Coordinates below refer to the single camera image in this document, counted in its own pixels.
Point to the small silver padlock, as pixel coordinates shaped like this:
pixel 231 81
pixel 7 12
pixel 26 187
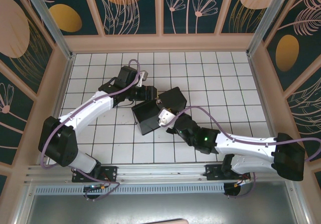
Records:
pixel 159 103

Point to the black box with starry-night lid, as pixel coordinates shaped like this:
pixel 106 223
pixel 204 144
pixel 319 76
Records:
pixel 150 118

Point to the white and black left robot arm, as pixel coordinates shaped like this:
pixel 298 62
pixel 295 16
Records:
pixel 85 111

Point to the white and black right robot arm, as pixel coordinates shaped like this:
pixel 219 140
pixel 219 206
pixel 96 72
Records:
pixel 245 143

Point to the grey metal sheet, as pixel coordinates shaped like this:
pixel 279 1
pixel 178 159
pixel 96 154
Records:
pixel 160 206

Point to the pink flat object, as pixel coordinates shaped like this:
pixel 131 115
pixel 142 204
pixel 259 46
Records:
pixel 173 221

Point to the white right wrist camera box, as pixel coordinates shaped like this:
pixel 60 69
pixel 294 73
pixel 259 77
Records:
pixel 166 117

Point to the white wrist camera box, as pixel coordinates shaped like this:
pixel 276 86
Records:
pixel 166 117
pixel 142 78

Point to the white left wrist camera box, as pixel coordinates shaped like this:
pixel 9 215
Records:
pixel 142 78

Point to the aluminium mounting rail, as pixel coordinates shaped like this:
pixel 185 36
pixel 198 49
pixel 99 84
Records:
pixel 160 170

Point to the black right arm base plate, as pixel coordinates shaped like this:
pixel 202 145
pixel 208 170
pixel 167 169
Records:
pixel 213 172

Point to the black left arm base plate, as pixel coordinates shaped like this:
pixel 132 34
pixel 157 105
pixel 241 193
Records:
pixel 110 172

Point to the aluminium frame post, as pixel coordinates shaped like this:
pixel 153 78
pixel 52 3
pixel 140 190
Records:
pixel 49 20
pixel 265 20

